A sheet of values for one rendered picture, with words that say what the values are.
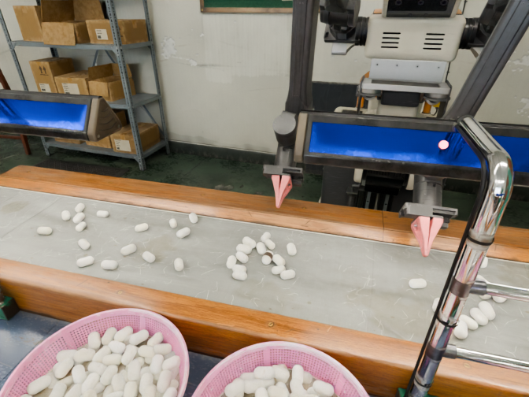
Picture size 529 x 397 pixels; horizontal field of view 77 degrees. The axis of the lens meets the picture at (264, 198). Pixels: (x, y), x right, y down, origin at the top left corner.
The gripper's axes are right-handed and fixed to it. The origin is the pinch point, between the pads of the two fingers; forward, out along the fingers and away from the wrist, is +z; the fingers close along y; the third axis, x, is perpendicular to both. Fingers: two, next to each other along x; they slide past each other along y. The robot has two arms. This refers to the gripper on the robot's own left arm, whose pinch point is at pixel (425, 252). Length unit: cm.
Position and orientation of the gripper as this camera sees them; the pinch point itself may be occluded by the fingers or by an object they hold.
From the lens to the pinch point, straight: 76.7
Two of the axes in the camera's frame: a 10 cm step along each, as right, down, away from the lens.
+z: -2.0, 9.2, -3.5
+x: 1.3, 3.7, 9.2
